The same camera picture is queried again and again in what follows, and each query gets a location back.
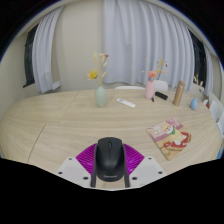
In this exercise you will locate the black computer mouse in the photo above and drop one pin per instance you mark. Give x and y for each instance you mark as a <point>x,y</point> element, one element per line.
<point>109,160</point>

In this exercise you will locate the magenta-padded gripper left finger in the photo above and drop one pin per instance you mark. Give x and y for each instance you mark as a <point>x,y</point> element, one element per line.
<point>85,159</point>

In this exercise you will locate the blue vase with dried flowers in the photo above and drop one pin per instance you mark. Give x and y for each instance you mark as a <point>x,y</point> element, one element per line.
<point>193,104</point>

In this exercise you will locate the cartoon print mouse pad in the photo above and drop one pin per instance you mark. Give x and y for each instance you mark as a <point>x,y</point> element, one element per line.
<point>169,138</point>

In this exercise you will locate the brown insulated bottle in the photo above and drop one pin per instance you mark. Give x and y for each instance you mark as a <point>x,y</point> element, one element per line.
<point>178,94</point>

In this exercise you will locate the white remote control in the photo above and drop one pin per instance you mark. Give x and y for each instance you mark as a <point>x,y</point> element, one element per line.
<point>126,103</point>

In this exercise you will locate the green vase with dried flowers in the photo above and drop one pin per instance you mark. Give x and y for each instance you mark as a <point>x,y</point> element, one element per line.
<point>100,97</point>

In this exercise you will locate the dark marker pen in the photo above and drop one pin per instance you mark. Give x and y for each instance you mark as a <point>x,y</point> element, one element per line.
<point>152,99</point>

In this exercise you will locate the white chair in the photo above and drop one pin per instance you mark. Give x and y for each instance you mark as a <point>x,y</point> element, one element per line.
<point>221,126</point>
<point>130,87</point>
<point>162,85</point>
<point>215,110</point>

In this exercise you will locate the pink vase with dried flowers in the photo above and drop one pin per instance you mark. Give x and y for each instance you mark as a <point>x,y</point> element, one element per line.
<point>149,90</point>

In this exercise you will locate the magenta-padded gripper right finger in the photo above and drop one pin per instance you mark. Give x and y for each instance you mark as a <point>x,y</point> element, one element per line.
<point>135,159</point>

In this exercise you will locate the dark window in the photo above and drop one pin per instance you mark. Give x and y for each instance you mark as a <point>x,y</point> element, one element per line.
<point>198,56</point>
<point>30,56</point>

